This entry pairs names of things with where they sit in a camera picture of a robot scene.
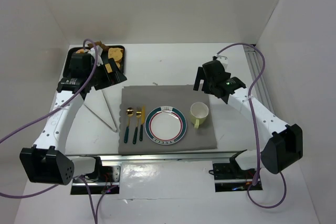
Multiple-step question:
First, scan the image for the sugared orange donut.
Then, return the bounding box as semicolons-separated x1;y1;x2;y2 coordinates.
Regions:
76;48;89;54

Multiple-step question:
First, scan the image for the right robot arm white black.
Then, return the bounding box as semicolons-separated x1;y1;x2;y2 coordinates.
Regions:
193;60;303;174

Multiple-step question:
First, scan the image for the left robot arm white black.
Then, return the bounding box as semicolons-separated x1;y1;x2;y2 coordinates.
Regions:
19;53;127;185

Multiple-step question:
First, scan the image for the black bread tray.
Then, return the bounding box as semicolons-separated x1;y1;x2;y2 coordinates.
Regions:
62;45;126;77

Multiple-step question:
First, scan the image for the small toast piece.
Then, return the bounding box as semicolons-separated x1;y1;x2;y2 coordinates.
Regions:
105;63;112;73

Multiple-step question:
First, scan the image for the pale yellow mug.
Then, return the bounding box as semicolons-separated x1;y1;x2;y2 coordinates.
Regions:
190;102;209;129

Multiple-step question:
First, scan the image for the grey placemat cloth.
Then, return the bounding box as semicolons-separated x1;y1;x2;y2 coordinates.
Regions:
118;85;217;154

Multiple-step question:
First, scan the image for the brown croissant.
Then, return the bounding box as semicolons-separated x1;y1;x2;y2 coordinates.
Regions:
88;41;110;51

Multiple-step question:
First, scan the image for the white plate teal red rim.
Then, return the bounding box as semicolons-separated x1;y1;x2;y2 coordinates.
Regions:
145;106;187;145

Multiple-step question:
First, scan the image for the aluminium side rail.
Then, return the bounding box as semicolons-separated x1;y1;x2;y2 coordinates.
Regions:
243;44;274;112

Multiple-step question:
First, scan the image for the gold spoon green handle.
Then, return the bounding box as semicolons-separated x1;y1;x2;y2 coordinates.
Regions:
123;107;134;144

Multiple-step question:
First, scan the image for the gold fork green handle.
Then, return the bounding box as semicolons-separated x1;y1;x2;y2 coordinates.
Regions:
132;107;142;145

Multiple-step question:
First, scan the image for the gold knife green handle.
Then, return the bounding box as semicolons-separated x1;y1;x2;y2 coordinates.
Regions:
139;106;145;142

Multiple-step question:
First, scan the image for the aluminium front rail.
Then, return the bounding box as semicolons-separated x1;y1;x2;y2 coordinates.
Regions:
67;151;245;163

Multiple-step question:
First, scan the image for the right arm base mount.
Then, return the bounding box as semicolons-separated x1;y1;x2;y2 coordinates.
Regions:
208;157;256;193

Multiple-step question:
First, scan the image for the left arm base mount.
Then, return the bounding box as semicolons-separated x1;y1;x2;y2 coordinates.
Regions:
70;164;121;195

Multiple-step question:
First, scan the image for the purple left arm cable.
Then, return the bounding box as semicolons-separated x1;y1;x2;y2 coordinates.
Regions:
0;38;106;224

